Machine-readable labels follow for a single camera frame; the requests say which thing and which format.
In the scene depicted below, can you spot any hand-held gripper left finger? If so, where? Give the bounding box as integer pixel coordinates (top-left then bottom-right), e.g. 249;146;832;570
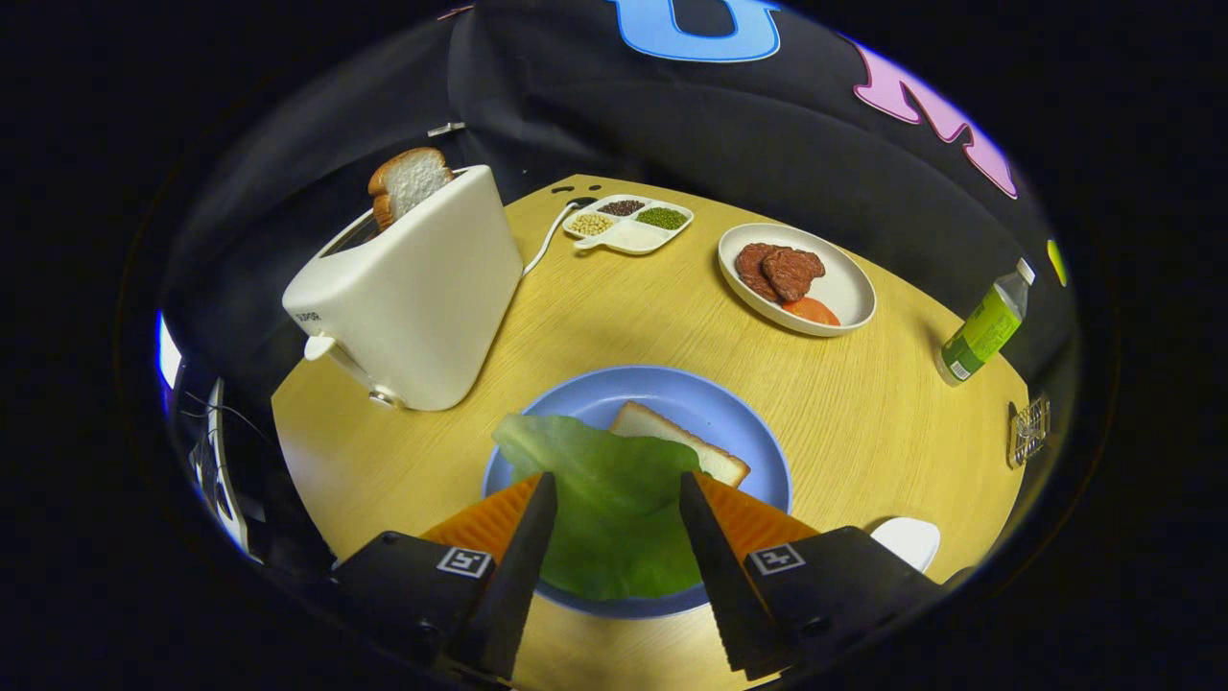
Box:
329;470;559;684

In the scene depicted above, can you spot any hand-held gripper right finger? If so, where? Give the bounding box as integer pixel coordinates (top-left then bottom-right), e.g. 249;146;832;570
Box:
678;470;946;678

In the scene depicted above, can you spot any green lettuce leaf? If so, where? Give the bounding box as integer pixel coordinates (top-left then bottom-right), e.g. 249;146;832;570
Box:
492;413;706;601

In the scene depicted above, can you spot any toasted bread slice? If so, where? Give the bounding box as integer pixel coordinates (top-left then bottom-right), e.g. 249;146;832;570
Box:
367;147;455;231

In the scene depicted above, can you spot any white bread slice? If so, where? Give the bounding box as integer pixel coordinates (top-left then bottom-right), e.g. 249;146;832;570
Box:
610;401;751;488

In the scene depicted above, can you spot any small white plate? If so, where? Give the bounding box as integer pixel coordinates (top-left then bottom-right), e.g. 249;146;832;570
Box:
868;516;942;574

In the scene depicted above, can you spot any blue plate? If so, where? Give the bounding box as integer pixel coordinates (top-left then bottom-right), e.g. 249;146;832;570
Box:
482;365;793;620

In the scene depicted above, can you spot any red tomato slice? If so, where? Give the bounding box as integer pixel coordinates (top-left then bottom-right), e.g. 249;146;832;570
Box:
782;297;841;327

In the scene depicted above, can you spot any white toaster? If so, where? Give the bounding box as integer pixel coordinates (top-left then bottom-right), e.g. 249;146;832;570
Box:
282;165;525;412

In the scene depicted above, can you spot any brown meat patty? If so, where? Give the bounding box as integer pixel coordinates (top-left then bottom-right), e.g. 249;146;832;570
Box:
735;243;788;303
761;248;826;303

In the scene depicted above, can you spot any round white plate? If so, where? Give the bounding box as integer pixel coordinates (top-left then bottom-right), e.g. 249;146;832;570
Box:
718;223;877;338

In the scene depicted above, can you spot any green label plastic bottle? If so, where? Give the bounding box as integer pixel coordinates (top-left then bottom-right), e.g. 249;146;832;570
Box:
938;257;1037;385

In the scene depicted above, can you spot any white divided dish with beans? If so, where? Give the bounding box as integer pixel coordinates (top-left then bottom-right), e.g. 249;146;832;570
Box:
562;194;695;256

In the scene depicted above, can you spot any black backdrop cloth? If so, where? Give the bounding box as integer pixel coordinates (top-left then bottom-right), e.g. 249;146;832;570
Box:
158;0;1077;404

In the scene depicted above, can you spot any white toaster cable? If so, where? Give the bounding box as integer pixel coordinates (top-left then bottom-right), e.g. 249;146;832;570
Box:
521;200;581;279

